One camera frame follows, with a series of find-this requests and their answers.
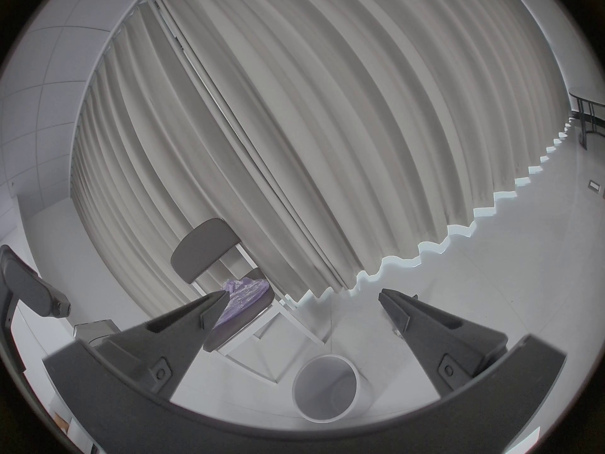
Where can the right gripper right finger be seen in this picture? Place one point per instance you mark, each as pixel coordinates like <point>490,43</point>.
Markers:
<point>449,343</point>

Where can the white curtain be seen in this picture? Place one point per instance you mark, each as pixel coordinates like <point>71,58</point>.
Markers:
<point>142,159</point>
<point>378,111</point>

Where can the white trash bin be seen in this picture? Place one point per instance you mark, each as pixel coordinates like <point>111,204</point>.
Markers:
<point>326,386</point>

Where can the black frame table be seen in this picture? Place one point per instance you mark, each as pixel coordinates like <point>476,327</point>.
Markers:
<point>582,97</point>

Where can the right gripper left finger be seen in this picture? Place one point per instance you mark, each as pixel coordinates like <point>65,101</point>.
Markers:
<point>156,348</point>

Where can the purple plastic bag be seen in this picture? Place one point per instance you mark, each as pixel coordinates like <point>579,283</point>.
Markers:
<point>246,293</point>

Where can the white chair with grey seat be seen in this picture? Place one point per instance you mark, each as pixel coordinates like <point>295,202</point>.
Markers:
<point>203,248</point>

